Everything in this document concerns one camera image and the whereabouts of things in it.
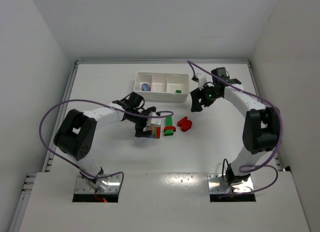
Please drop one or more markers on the green red lego bricks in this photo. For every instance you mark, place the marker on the green red lego bricks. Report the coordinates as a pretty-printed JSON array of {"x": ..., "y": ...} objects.
[{"x": 157, "y": 132}]

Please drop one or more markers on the red green rounded lego stack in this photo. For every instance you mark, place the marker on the red green rounded lego stack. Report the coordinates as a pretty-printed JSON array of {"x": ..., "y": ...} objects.
[{"x": 169, "y": 130}]

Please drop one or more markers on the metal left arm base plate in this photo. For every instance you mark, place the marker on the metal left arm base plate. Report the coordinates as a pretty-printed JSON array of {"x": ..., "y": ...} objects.
[{"x": 110, "y": 185}]

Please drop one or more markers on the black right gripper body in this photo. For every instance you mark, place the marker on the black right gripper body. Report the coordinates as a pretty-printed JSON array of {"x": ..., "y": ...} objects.
[{"x": 199, "y": 96}]

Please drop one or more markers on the purple butterfly lego brick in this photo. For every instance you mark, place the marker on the purple butterfly lego brick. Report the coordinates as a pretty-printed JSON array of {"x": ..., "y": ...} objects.
[{"x": 151, "y": 130}]

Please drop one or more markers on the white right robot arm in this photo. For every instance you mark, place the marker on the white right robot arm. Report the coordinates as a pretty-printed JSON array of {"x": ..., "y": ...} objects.
[{"x": 261, "y": 124}]

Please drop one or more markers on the red rounded lego brick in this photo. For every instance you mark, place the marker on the red rounded lego brick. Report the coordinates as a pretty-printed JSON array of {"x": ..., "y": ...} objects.
[{"x": 185, "y": 124}]

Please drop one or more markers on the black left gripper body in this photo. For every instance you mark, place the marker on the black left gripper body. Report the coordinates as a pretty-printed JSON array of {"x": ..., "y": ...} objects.
[{"x": 139, "y": 121}]

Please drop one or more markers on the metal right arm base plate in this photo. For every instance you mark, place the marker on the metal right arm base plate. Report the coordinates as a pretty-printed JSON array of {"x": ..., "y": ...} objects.
[{"x": 217, "y": 185}]

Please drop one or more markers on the green number lego brick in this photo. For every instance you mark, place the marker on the green number lego brick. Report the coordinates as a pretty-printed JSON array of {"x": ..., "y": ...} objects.
[{"x": 169, "y": 121}]

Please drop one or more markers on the purple flower lego brick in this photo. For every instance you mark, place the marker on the purple flower lego brick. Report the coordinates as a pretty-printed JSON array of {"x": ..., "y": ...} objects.
[{"x": 145, "y": 87}]

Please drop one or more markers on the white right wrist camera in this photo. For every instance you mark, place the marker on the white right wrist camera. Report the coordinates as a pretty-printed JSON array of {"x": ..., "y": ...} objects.
[{"x": 200, "y": 79}]

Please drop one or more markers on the white compartment tray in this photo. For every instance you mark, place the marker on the white compartment tray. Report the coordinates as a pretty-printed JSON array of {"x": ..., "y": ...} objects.
[{"x": 163, "y": 87}]

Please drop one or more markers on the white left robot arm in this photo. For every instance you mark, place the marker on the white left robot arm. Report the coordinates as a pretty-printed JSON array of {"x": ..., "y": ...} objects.
[{"x": 76, "y": 133}]

